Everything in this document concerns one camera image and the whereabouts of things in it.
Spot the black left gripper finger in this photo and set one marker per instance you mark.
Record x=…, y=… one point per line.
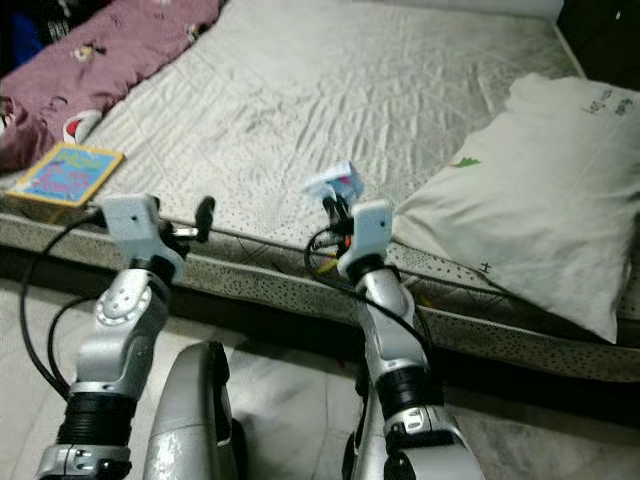
x=206, y=215

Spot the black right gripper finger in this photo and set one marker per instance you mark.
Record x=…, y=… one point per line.
x=344, y=210
x=328, y=208

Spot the white blue packet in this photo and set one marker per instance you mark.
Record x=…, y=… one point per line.
x=332, y=180

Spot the blue yellow children's book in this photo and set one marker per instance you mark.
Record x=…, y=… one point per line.
x=68, y=173

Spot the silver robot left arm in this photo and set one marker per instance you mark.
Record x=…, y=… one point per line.
x=115, y=340

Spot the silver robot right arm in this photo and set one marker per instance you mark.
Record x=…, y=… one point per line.
x=395, y=340

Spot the grey quilted mattress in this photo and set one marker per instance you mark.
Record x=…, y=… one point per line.
x=310, y=100

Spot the pink cartoon print blanket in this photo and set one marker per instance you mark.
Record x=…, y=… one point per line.
x=120, y=50

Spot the silver robot left leg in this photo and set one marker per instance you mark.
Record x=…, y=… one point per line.
x=195, y=420

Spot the silver robot leg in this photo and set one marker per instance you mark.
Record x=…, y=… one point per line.
x=195, y=420
x=365, y=440

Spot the off-white printed pillow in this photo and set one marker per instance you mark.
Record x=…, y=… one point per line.
x=530, y=200

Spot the silver robot right leg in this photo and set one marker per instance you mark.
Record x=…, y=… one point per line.
x=365, y=440

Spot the dark tufted headboard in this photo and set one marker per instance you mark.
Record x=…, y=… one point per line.
x=605, y=35

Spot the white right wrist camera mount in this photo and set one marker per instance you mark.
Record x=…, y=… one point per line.
x=370, y=230

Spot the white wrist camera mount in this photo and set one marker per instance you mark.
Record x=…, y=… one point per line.
x=370, y=230
x=135, y=225

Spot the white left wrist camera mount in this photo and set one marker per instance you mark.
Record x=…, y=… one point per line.
x=135, y=225

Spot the dark bed frame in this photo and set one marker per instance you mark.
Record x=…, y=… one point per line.
x=260, y=322

